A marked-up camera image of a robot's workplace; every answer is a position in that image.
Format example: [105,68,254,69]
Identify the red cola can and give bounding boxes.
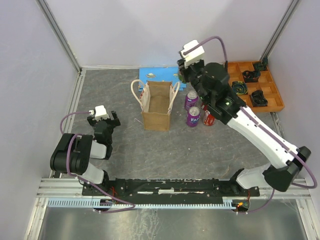
[201,103,208,111]
[202,110,215,127]

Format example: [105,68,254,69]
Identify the aluminium frame rail front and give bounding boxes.
[34,177,312,200]

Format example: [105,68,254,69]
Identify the blue yellow rolled sock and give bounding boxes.
[231,81,248,96]

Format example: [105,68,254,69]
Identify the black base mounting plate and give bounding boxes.
[98,178,260,205]

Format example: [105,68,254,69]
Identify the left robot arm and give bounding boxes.
[50,105,121,195]

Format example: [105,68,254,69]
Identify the green topped dark can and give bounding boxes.
[178,73,186,84]

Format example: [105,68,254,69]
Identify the teal rolled sock corner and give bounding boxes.
[252,56,269,72]

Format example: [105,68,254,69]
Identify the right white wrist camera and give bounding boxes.
[179,39,205,68]

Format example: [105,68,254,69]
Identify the orange compartment tray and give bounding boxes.
[228,61,285,113]

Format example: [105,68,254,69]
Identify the purple soda can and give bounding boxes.
[186,106,201,127]
[184,90,198,111]

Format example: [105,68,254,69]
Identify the burlap canvas bag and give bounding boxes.
[130,79,181,132]

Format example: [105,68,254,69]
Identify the black rolled sock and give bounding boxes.
[242,70,261,83]
[250,89,268,107]

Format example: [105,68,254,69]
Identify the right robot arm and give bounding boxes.
[177,58,311,196]

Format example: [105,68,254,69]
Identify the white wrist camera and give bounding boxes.
[179,39,205,68]
[89,105,110,121]

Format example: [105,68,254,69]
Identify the black rolled sock lower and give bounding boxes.
[250,89,268,107]

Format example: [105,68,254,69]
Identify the light blue cable duct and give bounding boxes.
[47,196,238,208]

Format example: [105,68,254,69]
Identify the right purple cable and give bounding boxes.
[182,36,318,215]

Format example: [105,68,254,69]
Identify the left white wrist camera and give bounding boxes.
[89,105,110,121]

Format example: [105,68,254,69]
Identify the black rolled sock upper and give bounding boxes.
[242,70,261,83]

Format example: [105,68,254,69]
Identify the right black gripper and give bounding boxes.
[177,57,211,104]

